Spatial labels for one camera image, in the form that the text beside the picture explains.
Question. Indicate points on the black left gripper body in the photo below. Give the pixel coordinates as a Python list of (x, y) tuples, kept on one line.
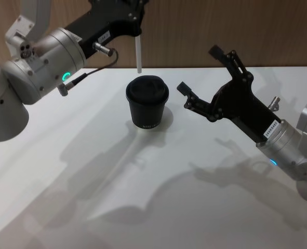
[(109, 23)]

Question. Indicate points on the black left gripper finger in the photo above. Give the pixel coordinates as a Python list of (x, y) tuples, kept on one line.
[(136, 9)]

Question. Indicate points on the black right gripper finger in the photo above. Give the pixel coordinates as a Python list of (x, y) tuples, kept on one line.
[(198, 103), (236, 64)]

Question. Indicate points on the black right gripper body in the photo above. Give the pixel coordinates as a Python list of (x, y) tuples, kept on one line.
[(242, 106)]

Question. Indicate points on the white plastic straw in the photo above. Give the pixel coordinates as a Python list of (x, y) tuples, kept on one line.
[(138, 54)]

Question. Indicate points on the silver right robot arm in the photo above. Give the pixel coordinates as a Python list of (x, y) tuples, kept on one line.
[(293, 147)]

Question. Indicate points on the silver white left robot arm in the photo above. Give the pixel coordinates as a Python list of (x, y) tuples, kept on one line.
[(39, 67)]

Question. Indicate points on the black paper cup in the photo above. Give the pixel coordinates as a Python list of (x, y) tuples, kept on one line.
[(146, 114)]

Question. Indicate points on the black plastic cup lid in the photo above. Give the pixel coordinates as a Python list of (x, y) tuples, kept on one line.
[(146, 88)]

